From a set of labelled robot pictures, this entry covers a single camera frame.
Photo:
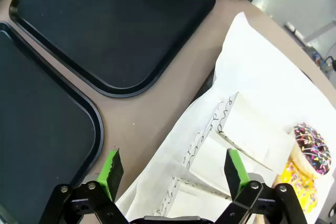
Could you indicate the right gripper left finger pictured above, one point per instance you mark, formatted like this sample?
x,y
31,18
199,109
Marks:
x,y
110,171

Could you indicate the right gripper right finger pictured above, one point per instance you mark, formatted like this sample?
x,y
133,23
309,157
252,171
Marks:
x,y
235,174

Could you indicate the yellow-topped donut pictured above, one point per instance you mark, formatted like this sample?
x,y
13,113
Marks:
x,y
257,132

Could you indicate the yellow sprinkle donut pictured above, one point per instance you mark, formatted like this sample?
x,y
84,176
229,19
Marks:
x,y
299,184

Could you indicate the chocolate sprinkle donut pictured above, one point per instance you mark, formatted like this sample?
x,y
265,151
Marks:
x,y
312,148

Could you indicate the black plastic serving tray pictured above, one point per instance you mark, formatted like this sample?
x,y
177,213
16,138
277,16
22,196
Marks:
x,y
39,103
105,24

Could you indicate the white paper sheet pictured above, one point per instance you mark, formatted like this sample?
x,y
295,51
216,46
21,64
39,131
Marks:
x,y
262,77

